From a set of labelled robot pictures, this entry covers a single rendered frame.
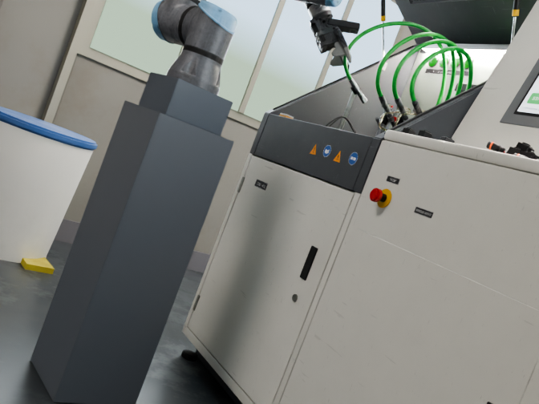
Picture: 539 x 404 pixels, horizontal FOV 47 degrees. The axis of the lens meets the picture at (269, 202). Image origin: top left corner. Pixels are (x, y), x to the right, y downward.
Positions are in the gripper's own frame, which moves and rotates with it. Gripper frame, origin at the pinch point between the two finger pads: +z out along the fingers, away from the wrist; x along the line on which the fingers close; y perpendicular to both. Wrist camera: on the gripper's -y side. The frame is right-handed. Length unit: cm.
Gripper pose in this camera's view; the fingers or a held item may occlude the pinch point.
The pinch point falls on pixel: (350, 63)
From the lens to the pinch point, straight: 221.7
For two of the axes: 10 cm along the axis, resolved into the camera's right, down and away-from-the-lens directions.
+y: -9.3, 3.7, -0.5
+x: -0.2, -1.9, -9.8
